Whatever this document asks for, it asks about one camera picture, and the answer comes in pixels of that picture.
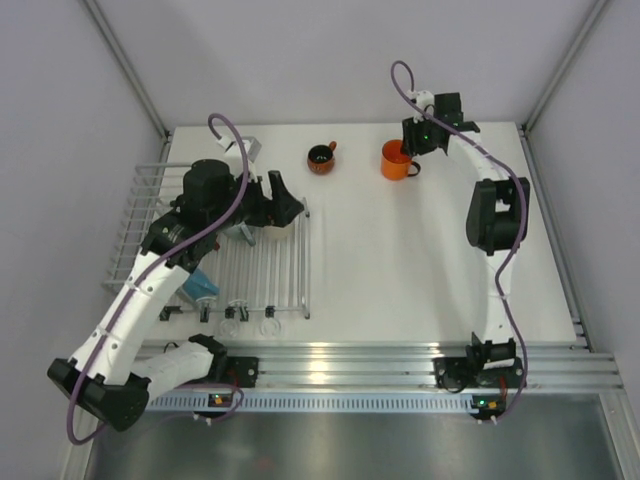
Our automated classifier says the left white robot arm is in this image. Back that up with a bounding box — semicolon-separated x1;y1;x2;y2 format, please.
47;159;304;432

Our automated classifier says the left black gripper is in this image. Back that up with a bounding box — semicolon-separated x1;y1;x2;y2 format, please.
209;168;303;233

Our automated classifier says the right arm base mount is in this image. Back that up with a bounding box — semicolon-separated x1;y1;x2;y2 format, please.
433;335;500;393

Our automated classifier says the orange mug black handle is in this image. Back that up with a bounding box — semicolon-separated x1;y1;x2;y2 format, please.
381;139;421;181

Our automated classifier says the aluminium rail frame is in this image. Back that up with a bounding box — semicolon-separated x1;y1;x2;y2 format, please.
227;342;624;394

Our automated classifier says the small brown patterned cup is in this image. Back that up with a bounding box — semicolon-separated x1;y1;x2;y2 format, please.
307;141;337;175

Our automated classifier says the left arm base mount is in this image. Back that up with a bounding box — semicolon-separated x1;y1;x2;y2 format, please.
163;334;259;388

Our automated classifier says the white wire dish rack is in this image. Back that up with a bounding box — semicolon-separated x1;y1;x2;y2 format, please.
102;160;314;337

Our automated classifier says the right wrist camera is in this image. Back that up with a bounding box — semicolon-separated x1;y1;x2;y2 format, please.
407;90;435;111

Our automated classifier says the blue speckled mug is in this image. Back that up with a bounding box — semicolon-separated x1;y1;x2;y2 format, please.
181;268;219;302

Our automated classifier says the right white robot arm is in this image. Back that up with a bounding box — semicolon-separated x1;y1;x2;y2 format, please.
402;90;530;386

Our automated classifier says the perforated cable duct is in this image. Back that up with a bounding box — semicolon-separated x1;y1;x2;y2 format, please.
145;390;486;414

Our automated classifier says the beige handleless cup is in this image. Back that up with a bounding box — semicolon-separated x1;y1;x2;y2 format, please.
263;197;291;240

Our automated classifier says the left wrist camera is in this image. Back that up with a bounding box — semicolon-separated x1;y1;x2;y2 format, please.
217;136;262;174

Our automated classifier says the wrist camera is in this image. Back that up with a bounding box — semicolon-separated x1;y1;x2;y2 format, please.
217;136;262;174
407;90;435;111

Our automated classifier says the grey glazed mug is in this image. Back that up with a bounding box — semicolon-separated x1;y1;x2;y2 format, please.
223;222;256;247

